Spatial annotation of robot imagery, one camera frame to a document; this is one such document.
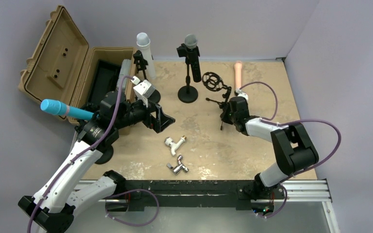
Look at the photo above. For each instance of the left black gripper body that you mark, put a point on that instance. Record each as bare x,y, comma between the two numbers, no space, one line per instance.
147,120

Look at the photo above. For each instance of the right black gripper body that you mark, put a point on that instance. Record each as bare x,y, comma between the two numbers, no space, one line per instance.
228,116

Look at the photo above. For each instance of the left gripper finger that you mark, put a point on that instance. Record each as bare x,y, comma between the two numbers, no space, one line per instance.
165,122
155,116

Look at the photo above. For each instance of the black tripod shock-mount stand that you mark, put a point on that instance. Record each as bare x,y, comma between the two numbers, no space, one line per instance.
213,82

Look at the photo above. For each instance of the black microphone silver grille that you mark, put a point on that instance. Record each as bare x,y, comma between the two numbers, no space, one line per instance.
193,55

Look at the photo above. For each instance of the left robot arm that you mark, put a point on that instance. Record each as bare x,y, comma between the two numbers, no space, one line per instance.
56,204

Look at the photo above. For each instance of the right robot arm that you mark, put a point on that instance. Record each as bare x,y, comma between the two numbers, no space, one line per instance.
292,146

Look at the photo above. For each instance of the pink microphone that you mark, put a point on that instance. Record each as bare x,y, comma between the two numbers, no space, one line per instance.
238,74

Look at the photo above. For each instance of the white microphone grey head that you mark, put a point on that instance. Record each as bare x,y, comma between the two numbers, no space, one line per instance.
144,44

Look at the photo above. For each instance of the blue microphone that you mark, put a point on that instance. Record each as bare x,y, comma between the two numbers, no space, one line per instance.
58,108

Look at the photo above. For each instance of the white plastic tap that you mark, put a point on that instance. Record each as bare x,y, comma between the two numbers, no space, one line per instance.
174,146

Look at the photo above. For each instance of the chrome metal faucet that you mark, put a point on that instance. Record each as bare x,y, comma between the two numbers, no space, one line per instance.
180,166

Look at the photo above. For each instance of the grey device in case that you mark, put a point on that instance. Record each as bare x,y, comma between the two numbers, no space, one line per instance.
124,71

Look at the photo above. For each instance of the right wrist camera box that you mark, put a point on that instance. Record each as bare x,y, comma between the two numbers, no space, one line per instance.
239,93

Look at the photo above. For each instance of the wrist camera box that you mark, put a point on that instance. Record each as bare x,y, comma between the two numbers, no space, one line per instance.
239,93
143,89

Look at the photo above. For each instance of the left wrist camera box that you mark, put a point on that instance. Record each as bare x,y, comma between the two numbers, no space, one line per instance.
143,89

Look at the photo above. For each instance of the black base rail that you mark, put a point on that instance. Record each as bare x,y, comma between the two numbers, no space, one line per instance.
139,194

